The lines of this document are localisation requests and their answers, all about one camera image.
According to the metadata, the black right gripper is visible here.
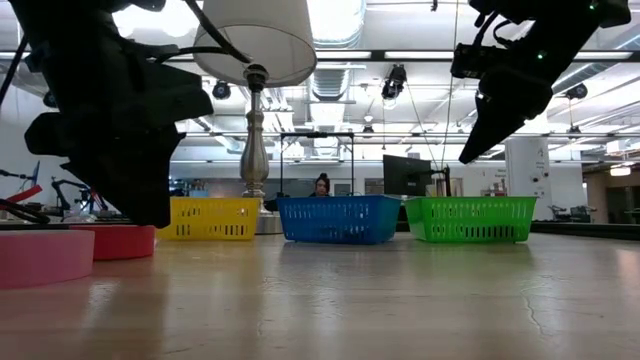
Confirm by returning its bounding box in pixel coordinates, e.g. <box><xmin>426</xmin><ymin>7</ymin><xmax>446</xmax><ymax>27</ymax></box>
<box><xmin>457</xmin><ymin>9</ymin><xmax>604</xmax><ymax>166</ymax></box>

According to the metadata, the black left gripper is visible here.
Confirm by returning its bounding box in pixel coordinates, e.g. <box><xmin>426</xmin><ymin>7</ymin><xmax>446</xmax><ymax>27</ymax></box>
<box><xmin>23</xmin><ymin>29</ymin><xmax>216</xmax><ymax>230</ymax></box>

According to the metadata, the red tape roll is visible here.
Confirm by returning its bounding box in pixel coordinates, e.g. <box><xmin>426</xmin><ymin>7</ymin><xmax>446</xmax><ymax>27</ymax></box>
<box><xmin>69</xmin><ymin>224</ymin><xmax>157</xmax><ymax>262</ymax></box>

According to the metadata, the pink tape roll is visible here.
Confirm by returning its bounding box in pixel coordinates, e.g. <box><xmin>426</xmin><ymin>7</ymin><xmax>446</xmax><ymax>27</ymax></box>
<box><xmin>0</xmin><ymin>229</ymin><xmax>96</xmax><ymax>291</ymax></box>

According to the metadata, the white building column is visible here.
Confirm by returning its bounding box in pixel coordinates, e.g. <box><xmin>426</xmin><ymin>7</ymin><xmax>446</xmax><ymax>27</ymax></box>
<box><xmin>504</xmin><ymin>137</ymin><xmax>552</xmax><ymax>222</ymax></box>

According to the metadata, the green plastic basket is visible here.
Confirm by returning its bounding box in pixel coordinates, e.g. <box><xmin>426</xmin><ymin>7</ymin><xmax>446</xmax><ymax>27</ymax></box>
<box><xmin>404</xmin><ymin>195</ymin><xmax>538</xmax><ymax>245</ymax></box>

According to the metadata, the black computer monitor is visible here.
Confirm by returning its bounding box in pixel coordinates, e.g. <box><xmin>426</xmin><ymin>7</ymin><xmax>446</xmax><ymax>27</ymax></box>
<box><xmin>382</xmin><ymin>153</ymin><xmax>434</xmax><ymax>198</ymax></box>

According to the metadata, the yellow plastic basket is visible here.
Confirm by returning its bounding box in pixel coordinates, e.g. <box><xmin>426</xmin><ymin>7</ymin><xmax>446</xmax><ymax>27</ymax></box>
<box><xmin>157</xmin><ymin>196</ymin><xmax>262</xmax><ymax>242</ymax></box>

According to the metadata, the blue plastic basket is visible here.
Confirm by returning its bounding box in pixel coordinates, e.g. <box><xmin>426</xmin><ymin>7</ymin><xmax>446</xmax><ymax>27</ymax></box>
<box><xmin>276</xmin><ymin>194</ymin><xmax>403</xmax><ymax>246</ymax></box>

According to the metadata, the person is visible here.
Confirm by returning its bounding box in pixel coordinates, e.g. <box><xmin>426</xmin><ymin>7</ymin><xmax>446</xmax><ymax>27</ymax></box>
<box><xmin>309</xmin><ymin>172</ymin><xmax>332</xmax><ymax>198</ymax></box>

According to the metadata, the table lamp white shade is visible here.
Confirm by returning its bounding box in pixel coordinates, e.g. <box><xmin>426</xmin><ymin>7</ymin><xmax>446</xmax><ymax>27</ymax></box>
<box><xmin>192</xmin><ymin>0</ymin><xmax>319</xmax><ymax>235</ymax></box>

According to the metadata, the hanging black cable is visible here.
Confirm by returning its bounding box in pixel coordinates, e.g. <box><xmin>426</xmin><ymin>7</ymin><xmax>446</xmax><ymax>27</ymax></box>
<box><xmin>438</xmin><ymin>0</ymin><xmax>460</xmax><ymax>171</ymax></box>

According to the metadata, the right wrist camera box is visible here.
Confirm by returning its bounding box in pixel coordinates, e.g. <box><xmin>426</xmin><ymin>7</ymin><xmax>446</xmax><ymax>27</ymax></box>
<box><xmin>449</xmin><ymin>43</ymin><xmax>497</xmax><ymax>81</ymax></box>

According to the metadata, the black aluminium table frame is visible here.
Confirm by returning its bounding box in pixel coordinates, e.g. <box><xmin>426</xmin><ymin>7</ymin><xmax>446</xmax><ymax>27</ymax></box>
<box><xmin>0</xmin><ymin>214</ymin><xmax>640</xmax><ymax>242</ymax></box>

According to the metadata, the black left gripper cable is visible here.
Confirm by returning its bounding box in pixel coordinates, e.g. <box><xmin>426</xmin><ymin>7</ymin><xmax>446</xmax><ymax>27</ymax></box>
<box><xmin>154</xmin><ymin>0</ymin><xmax>252</xmax><ymax>65</ymax></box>

